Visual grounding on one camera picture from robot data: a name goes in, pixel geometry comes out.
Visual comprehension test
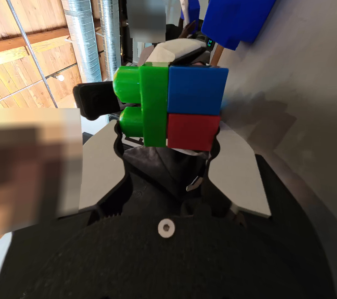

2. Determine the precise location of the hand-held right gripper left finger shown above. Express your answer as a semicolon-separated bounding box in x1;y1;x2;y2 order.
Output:
78;120;131;211

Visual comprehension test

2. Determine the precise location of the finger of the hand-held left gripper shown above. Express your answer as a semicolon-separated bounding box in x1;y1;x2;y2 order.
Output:
138;39;209;65
182;149;210;158

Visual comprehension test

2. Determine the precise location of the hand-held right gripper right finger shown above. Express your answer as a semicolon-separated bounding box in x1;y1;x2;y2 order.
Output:
201;128;272;219

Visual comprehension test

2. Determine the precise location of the red toy block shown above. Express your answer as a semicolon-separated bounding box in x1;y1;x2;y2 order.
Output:
166;113;221;152

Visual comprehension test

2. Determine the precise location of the blue one-stud block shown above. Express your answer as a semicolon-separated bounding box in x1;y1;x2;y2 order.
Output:
167;66;229;116

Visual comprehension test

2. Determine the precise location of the green toy block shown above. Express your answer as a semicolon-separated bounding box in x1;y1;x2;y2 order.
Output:
113;62;169;147

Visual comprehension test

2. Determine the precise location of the blue plastic bin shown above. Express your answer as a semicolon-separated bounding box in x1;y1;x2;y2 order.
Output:
201;0;304;50
188;0;201;28

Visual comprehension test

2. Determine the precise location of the grey desk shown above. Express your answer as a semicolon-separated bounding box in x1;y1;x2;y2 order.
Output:
211;0;337;299

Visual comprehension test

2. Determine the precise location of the wood-edged side table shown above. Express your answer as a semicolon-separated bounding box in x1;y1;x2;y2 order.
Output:
211;45;225;66

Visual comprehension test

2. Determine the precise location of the metal ceiling pipe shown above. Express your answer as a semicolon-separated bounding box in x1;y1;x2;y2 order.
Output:
0;0;59;109

